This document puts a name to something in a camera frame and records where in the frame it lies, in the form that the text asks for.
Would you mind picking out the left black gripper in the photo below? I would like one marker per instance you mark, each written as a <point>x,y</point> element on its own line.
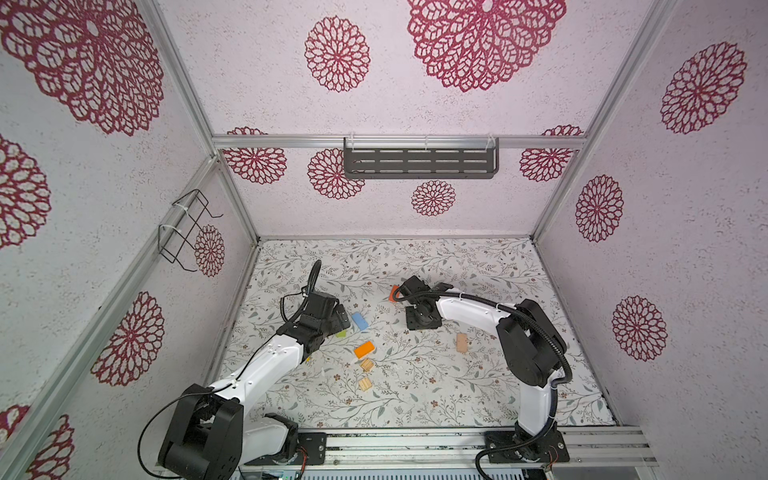
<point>342,316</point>

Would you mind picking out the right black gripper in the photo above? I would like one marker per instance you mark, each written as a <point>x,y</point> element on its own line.
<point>412,325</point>

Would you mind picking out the orange wood block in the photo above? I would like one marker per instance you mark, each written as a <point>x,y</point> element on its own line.
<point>364,350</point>

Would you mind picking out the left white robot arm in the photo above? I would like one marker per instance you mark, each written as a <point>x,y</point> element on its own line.
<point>207,437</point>

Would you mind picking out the blue wood block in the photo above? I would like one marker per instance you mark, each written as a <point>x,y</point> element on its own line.
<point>360,321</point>

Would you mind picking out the long natural wood block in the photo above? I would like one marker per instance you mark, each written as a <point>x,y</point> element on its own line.
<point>462,343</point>

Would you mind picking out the dark grey wall shelf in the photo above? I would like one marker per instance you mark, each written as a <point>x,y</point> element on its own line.
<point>424,163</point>

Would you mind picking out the black wire wall basket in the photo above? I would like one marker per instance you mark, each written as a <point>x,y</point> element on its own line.
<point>193,242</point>

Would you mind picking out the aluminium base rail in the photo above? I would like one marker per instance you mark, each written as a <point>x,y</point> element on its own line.
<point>456,448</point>

